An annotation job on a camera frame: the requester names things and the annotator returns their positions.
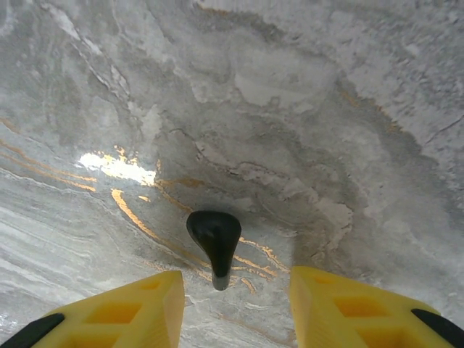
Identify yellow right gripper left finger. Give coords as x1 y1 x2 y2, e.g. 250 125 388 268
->
0 270 186 348

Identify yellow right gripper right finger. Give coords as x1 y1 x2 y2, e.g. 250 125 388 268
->
289 265 464 348

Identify black wireless earbud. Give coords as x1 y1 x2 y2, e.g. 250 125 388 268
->
186 210 243 291

